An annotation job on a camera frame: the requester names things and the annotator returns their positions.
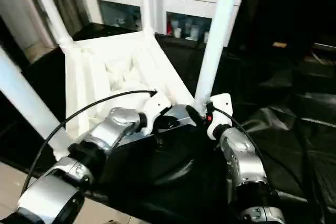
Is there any black work mat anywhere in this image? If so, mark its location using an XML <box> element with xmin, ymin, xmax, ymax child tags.
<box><xmin>0</xmin><ymin>22</ymin><xmax>336</xmax><ymax>224</ymax></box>

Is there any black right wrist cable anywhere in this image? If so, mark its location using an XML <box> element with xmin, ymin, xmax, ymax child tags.
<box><xmin>207</xmin><ymin>102</ymin><xmax>268</xmax><ymax>177</ymax></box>

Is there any white plastic table leg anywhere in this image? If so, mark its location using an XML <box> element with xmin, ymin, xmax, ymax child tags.
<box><xmin>141</xmin><ymin>0</ymin><xmax>156</xmax><ymax>36</ymax></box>
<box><xmin>0</xmin><ymin>47</ymin><xmax>72</xmax><ymax>154</ymax></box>
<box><xmin>27</xmin><ymin>0</ymin><xmax>75</xmax><ymax>48</ymax></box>
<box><xmin>193</xmin><ymin>0</ymin><xmax>244</xmax><ymax>112</ymax></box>

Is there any black cabinet with gold label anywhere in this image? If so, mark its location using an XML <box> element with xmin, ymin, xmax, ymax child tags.
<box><xmin>227</xmin><ymin>0</ymin><xmax>336</xmax><ymax>51</ymax></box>

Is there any white sliding door frame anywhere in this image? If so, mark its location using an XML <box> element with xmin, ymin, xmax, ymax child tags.
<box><xmin>0</xmin><ymin>0</ymin><xmax>57</xmax><ymax>49</ymax></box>

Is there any grey curtain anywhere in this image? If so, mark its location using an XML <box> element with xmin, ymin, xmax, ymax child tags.
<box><xmin>41</xmin><ymin>0</ymin><xmax>90</xmax><ymax>36</ymax></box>

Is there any white plastic table top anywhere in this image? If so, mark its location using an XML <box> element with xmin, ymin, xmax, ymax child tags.
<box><xmin>54</xmin><ymin>31</ymin><xmax>208</xmax><ymax>161</ymax></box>

